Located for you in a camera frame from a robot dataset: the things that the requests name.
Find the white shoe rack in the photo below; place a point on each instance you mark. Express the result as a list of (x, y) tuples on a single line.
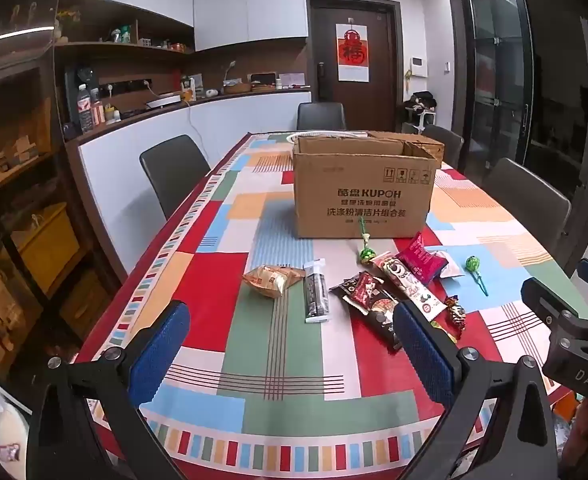
[(419, 120)]

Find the white lower cabinet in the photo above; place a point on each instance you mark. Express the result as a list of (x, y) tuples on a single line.
[(254, 115)]

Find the white pink snack packet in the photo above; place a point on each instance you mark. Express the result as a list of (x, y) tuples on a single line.
[(451, 267)]

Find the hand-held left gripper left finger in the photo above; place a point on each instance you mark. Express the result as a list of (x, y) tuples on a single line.
[(159, 345)]

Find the magenta snack packet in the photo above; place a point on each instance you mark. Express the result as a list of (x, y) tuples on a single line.
[(421, 260)]

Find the green lollipop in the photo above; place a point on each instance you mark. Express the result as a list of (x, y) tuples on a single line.
[(366, 254), (472, 263)]

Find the small striped candy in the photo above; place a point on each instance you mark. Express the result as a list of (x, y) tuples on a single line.
[(455, 310)]

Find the clear bottle with red label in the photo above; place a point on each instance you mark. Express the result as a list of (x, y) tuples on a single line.
[(84, 110)]

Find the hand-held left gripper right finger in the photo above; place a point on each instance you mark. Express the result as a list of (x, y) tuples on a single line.
[(424, 355)]

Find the dark snack packet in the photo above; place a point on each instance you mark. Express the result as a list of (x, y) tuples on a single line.
[(369, 305)]

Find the black bag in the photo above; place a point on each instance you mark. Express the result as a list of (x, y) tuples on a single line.
[(423, 100)]

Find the white fruit basket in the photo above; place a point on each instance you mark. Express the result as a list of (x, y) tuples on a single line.
[(294, 136)]

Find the wicker tray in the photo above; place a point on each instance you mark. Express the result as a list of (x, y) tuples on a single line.
[(237, 88)]

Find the dark brown door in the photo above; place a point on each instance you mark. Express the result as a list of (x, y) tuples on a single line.
[(384, 60)]

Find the white gooseneck lamp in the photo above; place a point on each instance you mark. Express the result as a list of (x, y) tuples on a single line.
[(230, 67)]

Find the dark grey chair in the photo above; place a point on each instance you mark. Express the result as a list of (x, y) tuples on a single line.
[(524, 205), (174, 170), (321, 116), (446, 142)]

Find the colourful patterned tablecloth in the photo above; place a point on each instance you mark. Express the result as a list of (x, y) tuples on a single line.
[(274, 360)]

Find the long white red snack packet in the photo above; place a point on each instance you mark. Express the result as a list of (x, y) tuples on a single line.
[(406, 285)]

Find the wooden wall shelf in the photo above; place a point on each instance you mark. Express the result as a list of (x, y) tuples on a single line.
[(124, 55)]

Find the yellow flower decoration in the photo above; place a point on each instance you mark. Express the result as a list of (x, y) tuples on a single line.
[(69, 17)]

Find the wall power strip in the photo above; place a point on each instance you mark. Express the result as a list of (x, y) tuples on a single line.
[(124, 87)]

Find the white upper cabinets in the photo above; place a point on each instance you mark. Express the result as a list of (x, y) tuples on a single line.
[(249, 5)]

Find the clear bottle with pink label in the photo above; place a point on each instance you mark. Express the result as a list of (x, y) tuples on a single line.
[(97, 110)]

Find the yellow storage box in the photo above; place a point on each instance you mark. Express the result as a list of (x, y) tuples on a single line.
[(49, 250)]

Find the tan snack packet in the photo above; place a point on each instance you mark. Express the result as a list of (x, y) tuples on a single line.
[(271, 280)]

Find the white intercom panel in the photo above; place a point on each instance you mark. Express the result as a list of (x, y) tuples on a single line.
[(417, 66)]

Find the glass sliding door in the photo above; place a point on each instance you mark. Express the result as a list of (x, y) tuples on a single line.
[(499, 85)]

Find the cardboard box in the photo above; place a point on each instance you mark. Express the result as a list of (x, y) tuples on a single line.
[(364, 200)]

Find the black topped box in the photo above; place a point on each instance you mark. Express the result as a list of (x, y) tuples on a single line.
[(263, 80)]

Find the black coffee machine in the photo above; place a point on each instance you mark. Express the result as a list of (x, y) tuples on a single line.
[(74, 77)]

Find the red and white wall calendar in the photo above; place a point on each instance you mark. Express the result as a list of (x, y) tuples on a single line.
[(353, 52)]

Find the black and white long packet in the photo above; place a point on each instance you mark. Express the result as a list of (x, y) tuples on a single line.
[(316, 292)]

